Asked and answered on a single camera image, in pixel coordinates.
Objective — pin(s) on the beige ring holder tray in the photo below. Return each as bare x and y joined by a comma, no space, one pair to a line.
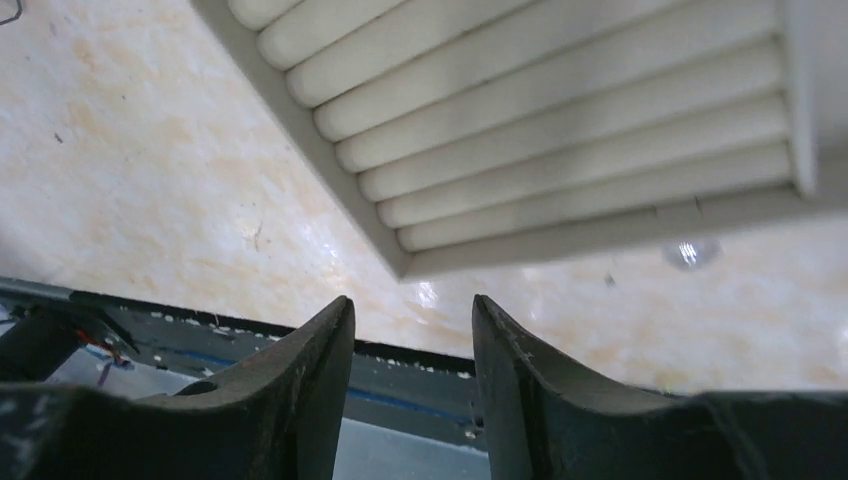
459,135

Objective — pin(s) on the crystal stud earring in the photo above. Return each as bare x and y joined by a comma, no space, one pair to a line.
691,255

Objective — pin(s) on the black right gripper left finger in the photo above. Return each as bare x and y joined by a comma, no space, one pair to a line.
274,415

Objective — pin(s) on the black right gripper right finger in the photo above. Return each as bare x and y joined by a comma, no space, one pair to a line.
547,416

